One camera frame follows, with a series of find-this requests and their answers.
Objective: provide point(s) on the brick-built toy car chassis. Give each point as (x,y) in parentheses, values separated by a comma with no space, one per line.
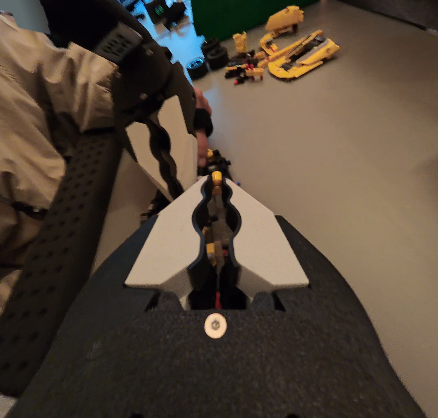
(220,165)

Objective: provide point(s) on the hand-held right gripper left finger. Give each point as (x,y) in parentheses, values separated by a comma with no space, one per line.
(164,254)

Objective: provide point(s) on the beige clothing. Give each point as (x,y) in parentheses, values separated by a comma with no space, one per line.
(41,117)

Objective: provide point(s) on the small yellow brick piece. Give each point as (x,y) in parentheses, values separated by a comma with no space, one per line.
(240,42)

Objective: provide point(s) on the person's left hand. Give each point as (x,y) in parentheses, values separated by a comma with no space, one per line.
(202,100)

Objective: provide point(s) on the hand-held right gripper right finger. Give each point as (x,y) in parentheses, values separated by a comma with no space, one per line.
(267,254)

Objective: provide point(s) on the black toy wheel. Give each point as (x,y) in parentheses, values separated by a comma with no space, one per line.
(219,59)
(209,45)
(197,68)

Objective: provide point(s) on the yellow toy car roof panel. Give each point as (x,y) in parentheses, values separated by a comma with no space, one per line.
(304,59)

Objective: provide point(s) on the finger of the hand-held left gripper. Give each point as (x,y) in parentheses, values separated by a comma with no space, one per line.
(181,141)
(147,151)

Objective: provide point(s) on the green storage bin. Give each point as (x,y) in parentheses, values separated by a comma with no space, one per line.
(256,4)

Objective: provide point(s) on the dark toy car box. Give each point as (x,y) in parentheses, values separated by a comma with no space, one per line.
(386,1)

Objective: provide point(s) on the grey desk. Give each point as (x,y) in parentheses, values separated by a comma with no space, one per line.
(325,185)

